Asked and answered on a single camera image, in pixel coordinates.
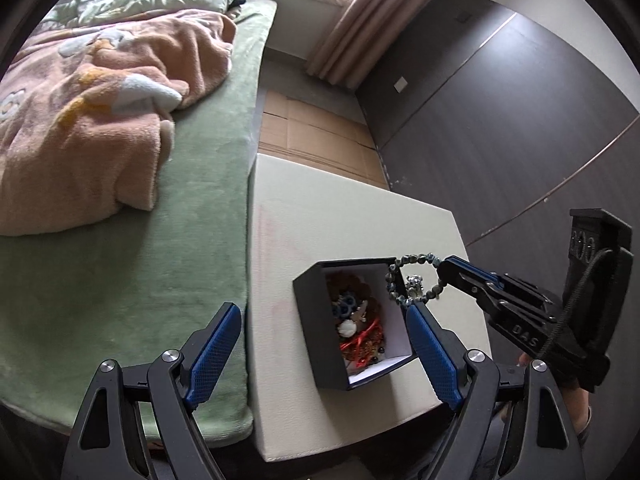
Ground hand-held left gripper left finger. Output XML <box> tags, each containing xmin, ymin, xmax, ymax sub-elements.
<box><xmin>62</xmin><ymin>301</ymin><xmax>243</xmax><ymax>480</ymax></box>

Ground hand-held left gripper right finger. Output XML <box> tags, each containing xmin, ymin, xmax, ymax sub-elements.
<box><xmin>405</xmin><ymin>302</ymin><xmax>586</xmax><ymax>480</ymax></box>

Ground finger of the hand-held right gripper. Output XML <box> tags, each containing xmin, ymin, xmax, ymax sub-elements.
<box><xmin>437</xmin><ymin>265</ymin><xmax>502</xmax><ymax>311</ymax></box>
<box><xmin>440</xmin><ymin>256</ymin><xmax>506</xmax><ymax>286</ymax></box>

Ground dark bead bracelet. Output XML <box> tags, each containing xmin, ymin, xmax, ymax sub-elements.
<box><xmin>385</xmin><ymin>254</ymin><xmax>446</xmax><ymax>307</ymax></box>

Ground pile of jewelry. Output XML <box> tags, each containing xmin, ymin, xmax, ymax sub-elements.
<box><xmin>327</xmin><ymin>272</ymin><xmax>388</xmax><ymax>376</ymax></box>

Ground black jewelry box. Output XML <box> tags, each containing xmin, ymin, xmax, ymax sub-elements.
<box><xmin>292</xmin><ymin>257</ymin><xmax>418</xmax><ymax>391</ymax></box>

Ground person's right hand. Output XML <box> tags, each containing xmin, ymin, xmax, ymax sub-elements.
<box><xmin>562</xmin><ymin>386</ymin><xmax>594</xmax><ymax>436</ymax></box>

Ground bed with green sheet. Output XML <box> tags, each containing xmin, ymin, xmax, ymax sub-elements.
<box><xmin>0</xmin><ymin>0</ymin><xmax>278</xmax><ymax>448</ymax></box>

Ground white low table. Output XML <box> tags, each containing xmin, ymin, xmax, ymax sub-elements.
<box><xmin>247</xmin><ymin>154</ymin><xmax>493</xmax><ymax>463</ymax></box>

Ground grey wardrobe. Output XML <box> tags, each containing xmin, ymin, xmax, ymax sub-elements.
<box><xmin>352</xmin><ymin>0</ymin><xmax>640</xmax><ymax>311</ymax></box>

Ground cardboard sheets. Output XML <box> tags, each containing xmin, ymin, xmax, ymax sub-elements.
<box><xmin>257</xmin><ymin>89</ymin><xmax>391</xmax><ymax>191</ymax></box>

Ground pink printed blanket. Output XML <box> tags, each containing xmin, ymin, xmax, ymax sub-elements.
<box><xmin>0</xmin><ymin>9</ymin><xmax>238</xmax><ymax>237</ymax></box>

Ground pink curtain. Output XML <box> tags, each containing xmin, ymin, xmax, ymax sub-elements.
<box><xmin>305</xmin><ymin>0</ymin><xmax>438</xmax><ymax>92</ymax></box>

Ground black cable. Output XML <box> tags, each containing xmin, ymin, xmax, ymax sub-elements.
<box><xmin>542</xmin><ymin>249</ymin><xmax>616</xmax><ymax>356</ymax></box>

